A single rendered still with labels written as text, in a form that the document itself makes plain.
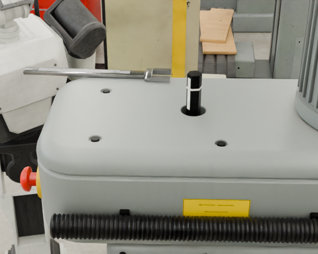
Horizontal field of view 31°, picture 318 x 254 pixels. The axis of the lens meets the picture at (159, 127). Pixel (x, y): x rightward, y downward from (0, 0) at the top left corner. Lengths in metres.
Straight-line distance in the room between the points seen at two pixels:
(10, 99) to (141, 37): 1.23
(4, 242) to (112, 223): 2.83
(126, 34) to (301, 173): 1.96
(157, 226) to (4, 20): 0.85
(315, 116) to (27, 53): 0.88
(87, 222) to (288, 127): 0.31
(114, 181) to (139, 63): 1.96
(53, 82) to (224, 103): 0.77
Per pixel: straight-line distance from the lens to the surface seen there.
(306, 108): 0.83
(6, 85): 1.50
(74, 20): 1.62
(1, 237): 3.63
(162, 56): 2.69
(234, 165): 0.76
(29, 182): 0.94
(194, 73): 0.83
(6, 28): 1.51
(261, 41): 6.34
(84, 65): 1.73
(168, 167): 0.75
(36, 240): 1.83
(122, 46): 2.68
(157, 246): 0.86
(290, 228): 0.79
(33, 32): 1.56
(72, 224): 0.78
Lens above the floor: 2.30
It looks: 30 degrees down
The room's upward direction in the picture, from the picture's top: straight up
